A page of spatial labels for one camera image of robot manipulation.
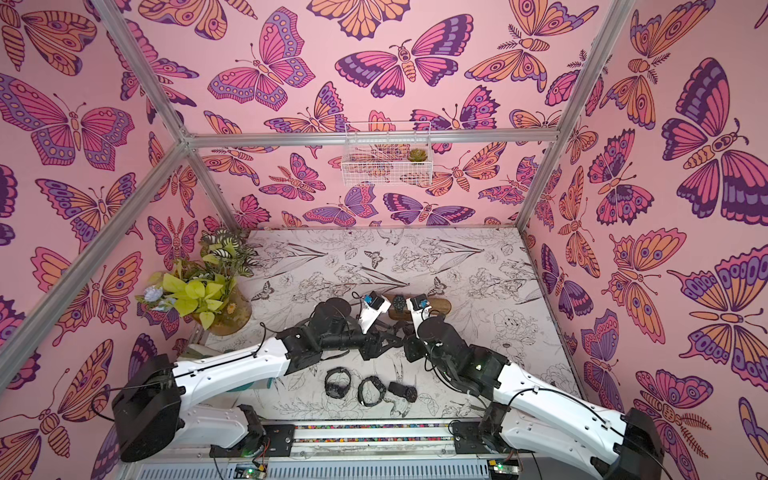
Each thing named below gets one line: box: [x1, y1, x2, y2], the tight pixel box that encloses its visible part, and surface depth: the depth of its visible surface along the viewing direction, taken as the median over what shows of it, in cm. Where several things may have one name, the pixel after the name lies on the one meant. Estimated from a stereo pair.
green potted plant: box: [137, 228, 255, 336], surface depth 81 cm
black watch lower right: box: [388, 382, 418, 403], surface depth 81 cm
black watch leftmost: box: [324, 366, 352, 399], surface depth 85 cm
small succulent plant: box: [407, 148, 428, 162], surface depth 95 cm
